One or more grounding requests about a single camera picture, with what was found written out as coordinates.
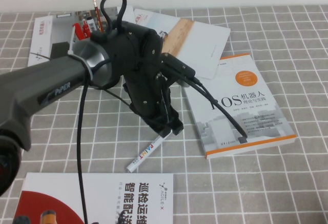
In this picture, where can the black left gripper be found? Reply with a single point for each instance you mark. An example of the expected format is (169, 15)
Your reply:
(143, 98)

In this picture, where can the white PAINT marker pen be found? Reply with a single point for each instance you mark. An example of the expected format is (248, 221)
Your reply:
(146, 152)

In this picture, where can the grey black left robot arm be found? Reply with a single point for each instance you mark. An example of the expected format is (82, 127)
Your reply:
(38, 80)

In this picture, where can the slim red pen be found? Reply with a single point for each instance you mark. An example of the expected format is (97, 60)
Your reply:
(85, 30)

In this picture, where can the red pen with thick cap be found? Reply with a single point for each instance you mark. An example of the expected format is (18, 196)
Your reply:
(77, 29)

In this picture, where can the white orange ROS book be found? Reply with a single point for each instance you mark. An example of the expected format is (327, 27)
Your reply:
(256, 121)

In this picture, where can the white red AgileX brochure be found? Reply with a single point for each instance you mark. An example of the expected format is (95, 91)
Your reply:
(115, 198)

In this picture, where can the brochure with desert photo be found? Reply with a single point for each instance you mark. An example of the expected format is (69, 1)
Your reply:
(205, 44)

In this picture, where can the grey checked tablecloth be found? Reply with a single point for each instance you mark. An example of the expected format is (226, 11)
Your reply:
(51, 137)

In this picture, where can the white marker with barcode label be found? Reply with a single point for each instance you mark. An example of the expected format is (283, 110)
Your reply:
(91, 24)

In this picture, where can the white zip tie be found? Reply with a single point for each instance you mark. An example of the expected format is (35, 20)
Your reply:
(71, 42)

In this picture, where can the red black striped pencil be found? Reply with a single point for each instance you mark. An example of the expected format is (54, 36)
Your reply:
(96, 11)

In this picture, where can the brochure with office photo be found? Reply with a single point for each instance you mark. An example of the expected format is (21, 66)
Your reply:
(43, 29)

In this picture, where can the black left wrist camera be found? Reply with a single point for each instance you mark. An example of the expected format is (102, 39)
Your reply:
(179, 66)

